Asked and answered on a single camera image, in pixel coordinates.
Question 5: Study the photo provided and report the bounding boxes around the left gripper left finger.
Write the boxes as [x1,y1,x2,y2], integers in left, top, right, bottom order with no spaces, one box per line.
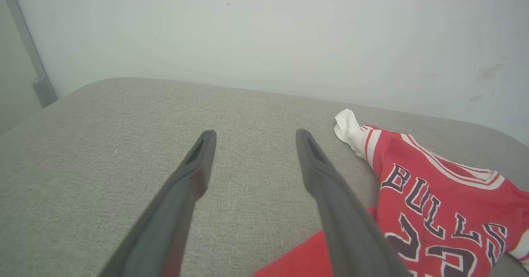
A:
[97,129,217,277]

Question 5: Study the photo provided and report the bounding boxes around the grey metal pole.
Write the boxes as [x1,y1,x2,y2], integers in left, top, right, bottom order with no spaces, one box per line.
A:
[0,0,58,108]

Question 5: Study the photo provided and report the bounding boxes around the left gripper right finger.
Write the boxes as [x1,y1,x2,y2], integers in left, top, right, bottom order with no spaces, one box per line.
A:
[295,129,410,277]

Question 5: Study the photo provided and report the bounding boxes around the red Bulls basketball jersey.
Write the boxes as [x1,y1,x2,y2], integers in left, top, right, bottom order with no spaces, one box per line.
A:
[253,108,529,277]

